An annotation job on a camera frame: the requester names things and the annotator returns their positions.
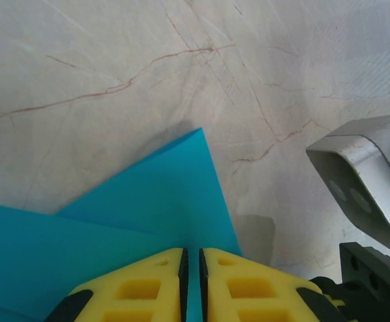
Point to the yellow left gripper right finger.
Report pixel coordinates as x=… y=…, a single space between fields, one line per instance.
x=255 y=302

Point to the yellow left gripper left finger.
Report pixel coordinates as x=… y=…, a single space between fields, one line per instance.
x=137 y=302

